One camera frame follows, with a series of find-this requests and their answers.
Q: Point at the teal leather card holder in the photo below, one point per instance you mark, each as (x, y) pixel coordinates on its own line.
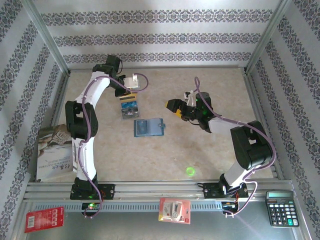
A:
(153, 127)

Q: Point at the plain blue credit card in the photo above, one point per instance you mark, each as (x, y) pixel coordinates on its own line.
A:
(142, 128)

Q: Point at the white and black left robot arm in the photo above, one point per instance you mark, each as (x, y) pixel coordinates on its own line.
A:
(82, 120)

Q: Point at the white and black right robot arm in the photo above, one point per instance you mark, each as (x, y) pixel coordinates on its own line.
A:
(250, 150)

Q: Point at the paperback book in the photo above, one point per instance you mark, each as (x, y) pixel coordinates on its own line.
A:
(52, 155)

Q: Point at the pink blister pack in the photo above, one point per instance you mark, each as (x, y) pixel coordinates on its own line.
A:
(175, 211)

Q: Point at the slotted grey metal strip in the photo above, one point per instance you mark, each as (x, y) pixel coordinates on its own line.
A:
(137, 207)

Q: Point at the black desk calculator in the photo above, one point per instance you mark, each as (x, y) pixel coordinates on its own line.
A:
(282, 212)

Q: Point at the red retail package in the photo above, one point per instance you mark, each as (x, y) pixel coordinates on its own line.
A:
(43, 220)

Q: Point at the aluminium frame rail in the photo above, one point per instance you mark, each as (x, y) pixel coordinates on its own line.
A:
(157, 68)
(255, 100)
(58, 100)

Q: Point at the aluminium frame post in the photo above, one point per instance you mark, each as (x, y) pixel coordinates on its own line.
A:
(48, 37)
(267, 37)

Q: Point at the aluminium mounting rail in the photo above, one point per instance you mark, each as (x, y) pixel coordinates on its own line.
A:
(155, 190)

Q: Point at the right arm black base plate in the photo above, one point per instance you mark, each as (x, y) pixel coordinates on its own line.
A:
(210, 190)

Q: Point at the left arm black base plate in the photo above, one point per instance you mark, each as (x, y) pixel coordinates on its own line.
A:
(107, 191)

